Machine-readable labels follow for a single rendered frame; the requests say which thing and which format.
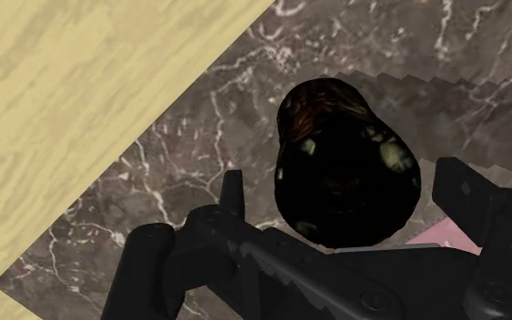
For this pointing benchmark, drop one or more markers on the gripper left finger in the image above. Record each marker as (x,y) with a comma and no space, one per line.
(202,248)

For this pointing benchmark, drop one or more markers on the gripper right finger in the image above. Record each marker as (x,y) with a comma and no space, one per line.
(503,230)

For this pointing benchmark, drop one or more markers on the pink flat object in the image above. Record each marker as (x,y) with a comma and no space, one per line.
(448,235)

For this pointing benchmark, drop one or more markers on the dark mottled pear-shaped object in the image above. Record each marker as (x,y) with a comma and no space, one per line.
(344,177)

